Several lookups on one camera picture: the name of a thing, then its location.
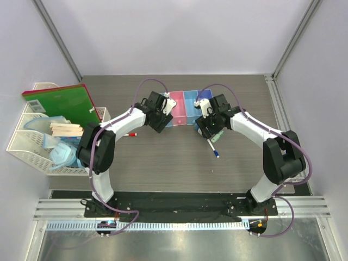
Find light blue end bin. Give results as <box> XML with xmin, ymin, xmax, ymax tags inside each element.
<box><xmin>161</xmin><ymin>92</ymin><xmax>172</xmax><ymax>128</ymax></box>

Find pink plastic bin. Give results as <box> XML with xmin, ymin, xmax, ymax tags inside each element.
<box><xmin>170</xmin><ymin>91</ymin><xmax>187</xmax><ymax>126</ymax></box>

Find blue slime jar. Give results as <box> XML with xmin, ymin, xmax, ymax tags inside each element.
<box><xmin>194</xmin><ymin>125</ymin><xmax>202</xmax><ymax>135</ymax></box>

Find purple plastic bin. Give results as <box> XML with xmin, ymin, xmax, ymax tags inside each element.
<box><xmin>198</xmin><ymin>89</ymin><xmax>213</xmax><ymax>100</ymax></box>

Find blue plastic bin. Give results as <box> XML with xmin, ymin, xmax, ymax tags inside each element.
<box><xmin>184</xmin><ymin>90</ymin><xmax>201</xmax><ymax>125</ymax></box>

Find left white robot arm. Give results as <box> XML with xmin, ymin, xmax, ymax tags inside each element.
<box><xmin>76</xmin><ymin>91</ymin><xmax>177</xmax><ymax>217</ymax></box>

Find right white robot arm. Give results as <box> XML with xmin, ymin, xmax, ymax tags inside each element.
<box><xmin>194</xmin><ymin>94</ymin><xmax>306</xmax><ymax>215</ymax></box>

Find light green correction tape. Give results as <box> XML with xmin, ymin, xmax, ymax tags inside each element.
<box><xmin>211</xmin><ymin>130</ymin><xmax>224</xmax><ymax>143</ymax></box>

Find blue white marker pen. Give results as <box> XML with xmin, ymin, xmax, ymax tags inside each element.
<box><xmin>207</xmin><ymin>139</ymin><xmax>220</xmax><ymax>158</ymax></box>

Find green folder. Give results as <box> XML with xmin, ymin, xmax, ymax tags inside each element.
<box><xmin>22</xmin><ymin>84</ymin><xmax>101</xmax><ymax>127</ymax></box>

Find wooden blocks stack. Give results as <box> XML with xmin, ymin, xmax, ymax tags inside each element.
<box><xmin>50</xmin><ymin>123</ymin><xmax>84</xmax><ymax>137</ymax></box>

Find blue face masks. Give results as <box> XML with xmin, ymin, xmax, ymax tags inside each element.
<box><xmin>23</xmin><ymin>116</ymin><xmax>83</xmax><ymax>170</ymax></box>

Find white mesh desk organizer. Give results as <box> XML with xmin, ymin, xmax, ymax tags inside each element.
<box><xmin>7</xmin><ymin>83</ymin><xmax>110</xmax><ymax>176</ymax></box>

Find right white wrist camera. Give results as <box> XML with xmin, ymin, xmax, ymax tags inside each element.
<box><xmin>194</xmin><ymin>98</ymin><xmax>213</xmax><ymax>118</ymax></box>

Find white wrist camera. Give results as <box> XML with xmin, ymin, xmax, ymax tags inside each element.
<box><xmin>161</xmin><ymin>92</ymin><xmax>177</xmax><ymax>115</ymax></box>
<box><xmin>194</xmin><ymin>98</ymin><xmax>213</xmax><ymax>118</ymax></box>

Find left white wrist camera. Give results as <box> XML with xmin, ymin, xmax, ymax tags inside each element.
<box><xmin>161</xmin><ymin>92</ymin><xmax>177</xmax><ymax>115</ymax></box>

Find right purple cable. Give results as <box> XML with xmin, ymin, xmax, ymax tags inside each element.
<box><xmin>195</xmin><ymin>83</ymin><xmax>313</xmax><ymax>239</ymax></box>

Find purple cable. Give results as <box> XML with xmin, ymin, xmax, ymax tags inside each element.
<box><xmin>195</xmin><ymin>83</ymin><xmax>313</xmax><ymax>239</ymax></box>
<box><xmin>89</xmin><ymin>78</ymin><xmax>169</xmax><ymax>237</ymax></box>

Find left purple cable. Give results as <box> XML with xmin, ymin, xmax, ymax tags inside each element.
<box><xmin>89</xmin><ymin>78</ymin><xmax>169</xmax><ymax>237</ymax></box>

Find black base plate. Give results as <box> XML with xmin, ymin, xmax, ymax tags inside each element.
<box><xmin>52</xmin><ymin>190</ymin><xmax>278</xmax><ymax>223</ymax></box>

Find white slotted cable duct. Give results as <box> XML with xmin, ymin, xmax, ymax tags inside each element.
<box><xmin>46</xmin><ymin>220</ymin><xmax>250</xmax><ymax>232</ymax></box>

